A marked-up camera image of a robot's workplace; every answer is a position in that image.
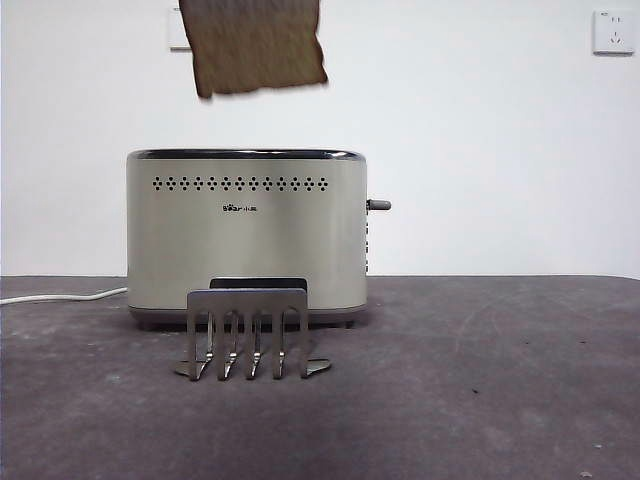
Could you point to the grey toaster lever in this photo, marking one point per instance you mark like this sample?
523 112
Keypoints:
381 205

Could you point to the brown bread slice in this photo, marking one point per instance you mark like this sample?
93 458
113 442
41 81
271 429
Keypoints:
255 47

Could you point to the beige steel toaster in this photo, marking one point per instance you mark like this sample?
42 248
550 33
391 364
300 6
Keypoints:
250 240

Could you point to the steel toast rack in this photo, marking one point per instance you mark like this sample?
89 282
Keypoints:
247 301

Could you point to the white wall socket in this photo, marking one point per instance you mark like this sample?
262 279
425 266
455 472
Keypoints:
177 35
614 32

